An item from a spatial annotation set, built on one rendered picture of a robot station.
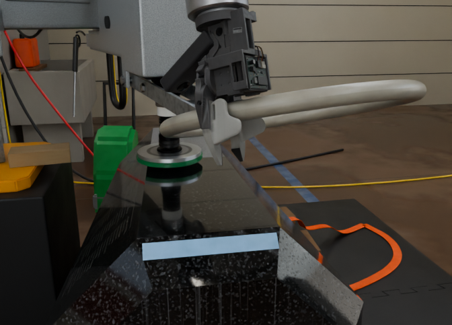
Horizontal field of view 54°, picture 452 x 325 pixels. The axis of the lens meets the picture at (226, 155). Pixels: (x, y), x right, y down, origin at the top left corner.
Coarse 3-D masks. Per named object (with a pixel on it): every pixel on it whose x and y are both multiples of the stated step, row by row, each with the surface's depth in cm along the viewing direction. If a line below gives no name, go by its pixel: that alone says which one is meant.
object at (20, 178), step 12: (12, 144) 181; (24, 144) 181; (36, 144) 181; (0, 168) 151; (12, 168) 151; (24, 168) 151; (36, 168) 154; (0, 180) 140; (12, 180) 140; (24, 180) 143; (0, 192) 140
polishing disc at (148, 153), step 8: (152, 144) 155; (184, 144) 155; (192, 144) 155; (144, 152) 145; (152, 152) 145; (184, 152) 145; (192, 152) 145; (200, 152) 147; (144, 160) 141; (152, 160) 139; (160, 160) 138; (168, 160) 138; (176, 160) 138; (184, 160) 140
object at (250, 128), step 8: (248, 120) 66; (256, 120) 66; (248, 128) 67; (256, 128) 66; (264, 128) 66; (240, 136) 67; (248, 136) 67; (232, 144) 68; (240, 144) 67; (240, 152) 67; (240, 160) 68
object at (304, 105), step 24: (264, 96) 62; (288, 96) 61; (312, 96) 60; (336, 96) 60; (360, 96) 61; (384, 96) 63; (408, 96) 67; (168, 120) 73; (192, 120) 67; (240, 120) 64; (264, 120) 106; (288, 120) 106; (312, 120) 105
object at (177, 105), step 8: (120, 80) 155; (136, 80) 150; (144, 80) 142; (136, 88) 152; (144, 88) 142; (152, 88) 136; (160, 88) 130; (192, 88) 136; (152, 96) 137; (160, 96) 130; (168, 96) 124; (176, 96) 120; (184, 96) 143; (192, 96) 137; (160, 104) 131; (168, 104) 125; (176, 104) 119; (184, 104) 114; (192, 104) 111; (176, 112) 120; (184, 112) 115
